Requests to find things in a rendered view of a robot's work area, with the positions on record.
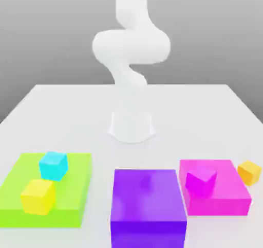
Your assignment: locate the small cyan cube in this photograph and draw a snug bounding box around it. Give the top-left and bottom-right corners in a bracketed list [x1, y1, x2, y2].
[38, 151, 69, 182]

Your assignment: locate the small magenta cube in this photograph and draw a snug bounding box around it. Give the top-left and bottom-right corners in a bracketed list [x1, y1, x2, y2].
[184, 166, 218, 198]

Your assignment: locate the small yellow cube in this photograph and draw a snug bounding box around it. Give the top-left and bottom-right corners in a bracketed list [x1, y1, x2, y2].
[20, 179, 57, 216]

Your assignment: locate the small orange cube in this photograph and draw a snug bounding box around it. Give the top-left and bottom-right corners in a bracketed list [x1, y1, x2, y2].
[237, 160, 262, 187]

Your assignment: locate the large purple box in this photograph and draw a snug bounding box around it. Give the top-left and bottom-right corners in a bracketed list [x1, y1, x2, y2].
[110, 169, 188, 248]

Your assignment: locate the large green box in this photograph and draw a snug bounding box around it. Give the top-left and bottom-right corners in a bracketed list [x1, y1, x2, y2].
[0, 152, 92, 228]

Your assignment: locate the large pink box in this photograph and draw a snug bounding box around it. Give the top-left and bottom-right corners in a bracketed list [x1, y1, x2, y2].
[178, 159, 253, 217]

